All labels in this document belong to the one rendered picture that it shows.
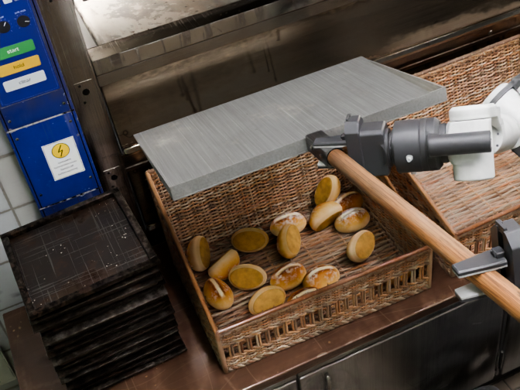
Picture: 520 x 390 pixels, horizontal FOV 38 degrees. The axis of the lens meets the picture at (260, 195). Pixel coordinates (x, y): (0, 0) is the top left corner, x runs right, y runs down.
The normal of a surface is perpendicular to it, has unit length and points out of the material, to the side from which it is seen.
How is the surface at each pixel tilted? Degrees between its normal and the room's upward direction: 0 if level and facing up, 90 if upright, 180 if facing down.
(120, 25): 0
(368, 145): 79
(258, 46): 70
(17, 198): 90
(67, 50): 90
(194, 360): 0
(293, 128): 15
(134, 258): 0
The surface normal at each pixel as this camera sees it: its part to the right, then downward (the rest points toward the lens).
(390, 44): 0.33, 0.29
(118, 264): -0.12, -0.73
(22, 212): 0.40, 0.58
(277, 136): -0.22, -0.86
